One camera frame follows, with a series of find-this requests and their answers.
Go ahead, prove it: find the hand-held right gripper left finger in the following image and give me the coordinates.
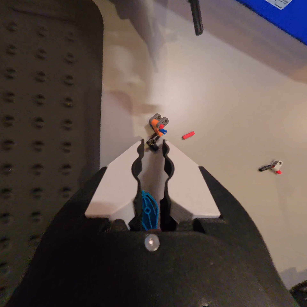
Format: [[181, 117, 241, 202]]
[[84, 140, 145, 231]]

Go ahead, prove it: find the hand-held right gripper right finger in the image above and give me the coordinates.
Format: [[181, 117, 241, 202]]
[[160, 140, 221, 231]]

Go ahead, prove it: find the grey orange toy arm assembly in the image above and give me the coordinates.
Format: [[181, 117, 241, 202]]
[[149, 113, 170, 138]]

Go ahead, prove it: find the dark grey angled toy beam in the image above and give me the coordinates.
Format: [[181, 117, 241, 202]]
[[188, 0, 204, 36]]

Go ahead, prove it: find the grey connector with red pin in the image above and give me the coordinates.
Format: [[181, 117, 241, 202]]
[[270, 160, 283, 175]]

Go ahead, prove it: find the black dimpled pad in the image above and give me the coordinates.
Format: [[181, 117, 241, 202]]
[[0, 0, 104, 295]]

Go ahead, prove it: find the blue storage bin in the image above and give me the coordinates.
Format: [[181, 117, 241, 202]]
[[236, 0, 307, 46]]

